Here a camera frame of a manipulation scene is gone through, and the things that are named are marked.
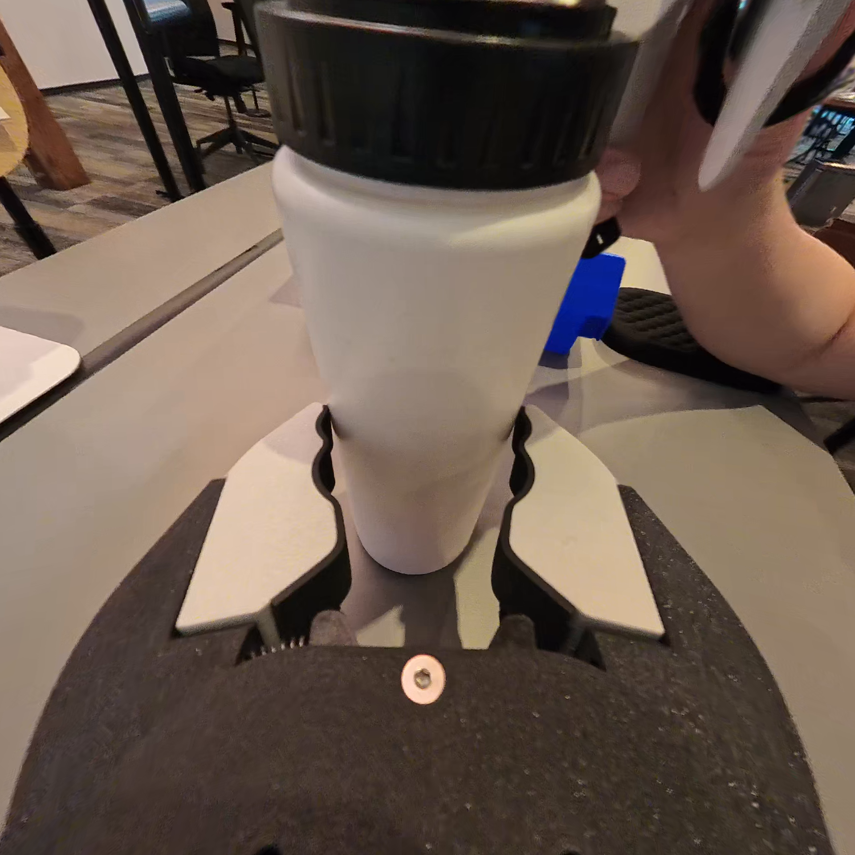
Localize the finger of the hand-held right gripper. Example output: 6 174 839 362
604 0 710 159

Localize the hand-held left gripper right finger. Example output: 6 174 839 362
492 406 668 643

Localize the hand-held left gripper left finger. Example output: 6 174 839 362
175 403 352 637

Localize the black bottle lid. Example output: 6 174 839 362
254 0 642 191

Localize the blue plastic bin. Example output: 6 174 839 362
544 252 627 355

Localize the white bottle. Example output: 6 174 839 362
270 143 604 575

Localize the person's right hand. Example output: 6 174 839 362
594 57 831 247

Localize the grey trash can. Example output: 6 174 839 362
788 157 855 228

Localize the black wrist rest pad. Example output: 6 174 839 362
601 287 784 395

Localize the black office chair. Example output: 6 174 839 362
143 0 278 161

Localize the black table frame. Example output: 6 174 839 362
87 0 207 201

